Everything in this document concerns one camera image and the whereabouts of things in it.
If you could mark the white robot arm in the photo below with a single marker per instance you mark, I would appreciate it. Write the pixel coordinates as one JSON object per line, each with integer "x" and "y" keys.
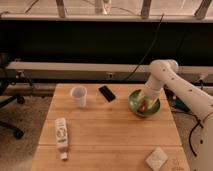
{"x": 164, "y": 72}

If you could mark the white square sponge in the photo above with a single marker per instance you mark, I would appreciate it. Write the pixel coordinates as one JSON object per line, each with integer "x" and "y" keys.
{"x": 156, "y": 159}

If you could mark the green ceramic bowl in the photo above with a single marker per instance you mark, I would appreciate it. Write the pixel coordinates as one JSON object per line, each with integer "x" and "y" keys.
{"x": 134, "y": 102}

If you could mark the black rectangular block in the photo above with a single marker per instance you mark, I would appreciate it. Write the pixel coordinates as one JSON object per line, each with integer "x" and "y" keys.
{"x": 107, "y": 93}

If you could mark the white tube bottle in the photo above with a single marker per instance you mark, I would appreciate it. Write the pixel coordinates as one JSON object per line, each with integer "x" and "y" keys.
{"x": 61, "y": 134}

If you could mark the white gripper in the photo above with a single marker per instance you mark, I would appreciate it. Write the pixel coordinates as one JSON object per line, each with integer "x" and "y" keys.
{"x": 149, "y": 99}

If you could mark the translucent plastic cup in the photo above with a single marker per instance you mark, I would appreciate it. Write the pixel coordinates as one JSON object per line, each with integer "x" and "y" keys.
{"x": 78, "y": 95}

